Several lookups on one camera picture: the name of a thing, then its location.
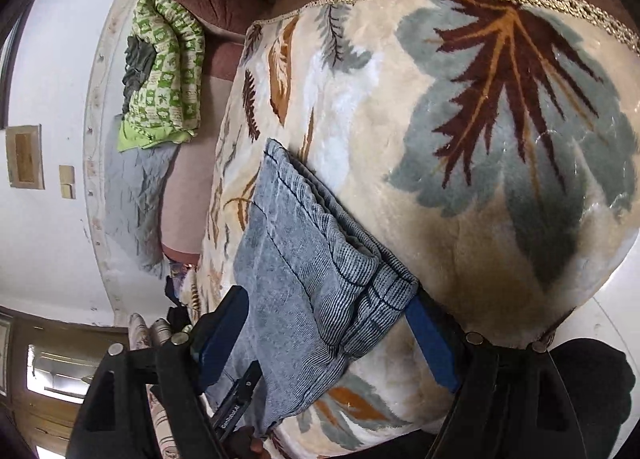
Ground person's black clothing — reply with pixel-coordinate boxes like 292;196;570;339
547;338;636;459

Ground green patterned quilt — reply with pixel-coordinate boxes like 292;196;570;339
116;0;207;152

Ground black cloth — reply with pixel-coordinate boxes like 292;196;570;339
165;275;201;335

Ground person's left hand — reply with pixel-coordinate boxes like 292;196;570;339
232;426;268;459

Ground cream leaf print blanket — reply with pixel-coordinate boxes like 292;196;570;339
177;0;640;459

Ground white ornate bed frame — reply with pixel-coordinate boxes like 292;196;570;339
82;0;138;327

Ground grey quilted pillow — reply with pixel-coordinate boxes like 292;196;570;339
102;142;181;277

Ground pink bolster cushion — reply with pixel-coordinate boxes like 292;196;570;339
159;34;243;262

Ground wooden door with glass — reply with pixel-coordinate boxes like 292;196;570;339
0;306;131;459

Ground blue denim pants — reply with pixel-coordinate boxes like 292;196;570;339
205;138;420;440

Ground large beige wall plate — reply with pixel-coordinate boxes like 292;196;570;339
5;124;45;190

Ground striped floral rolled mattress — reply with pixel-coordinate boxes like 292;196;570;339
150;317;174;348

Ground dark grey garment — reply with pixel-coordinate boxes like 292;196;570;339
121;34;158;115

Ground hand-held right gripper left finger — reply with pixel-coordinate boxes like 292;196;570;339
65;285;251;459

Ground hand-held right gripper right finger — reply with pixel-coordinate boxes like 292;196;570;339
404;286;588;459

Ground small beige wall plate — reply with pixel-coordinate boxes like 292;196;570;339
59;165;77;200

